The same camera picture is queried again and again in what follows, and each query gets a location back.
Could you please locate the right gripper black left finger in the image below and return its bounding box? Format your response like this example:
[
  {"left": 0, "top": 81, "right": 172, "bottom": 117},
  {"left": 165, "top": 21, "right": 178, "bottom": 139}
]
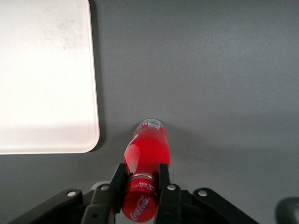
[{"left": 80, "top": 163, "right": 129, "bottom": 224}]

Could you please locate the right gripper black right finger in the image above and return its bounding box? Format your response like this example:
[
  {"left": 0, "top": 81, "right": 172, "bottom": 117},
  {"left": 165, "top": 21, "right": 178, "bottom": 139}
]
[{"left": 152, "top": 163, "right": 183, "bottom": 224}]

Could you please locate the red coke bottle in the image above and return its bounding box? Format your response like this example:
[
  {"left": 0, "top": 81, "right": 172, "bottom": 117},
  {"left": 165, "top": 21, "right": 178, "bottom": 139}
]
[{"left": 121, "top": 118, "right": 172, "bottom": 222}]

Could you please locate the white cutting board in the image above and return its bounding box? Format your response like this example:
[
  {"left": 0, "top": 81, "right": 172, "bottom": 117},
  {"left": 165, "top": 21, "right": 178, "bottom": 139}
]
[{"left": 0, "top": 0, "right": 101, "bottom": 155}]

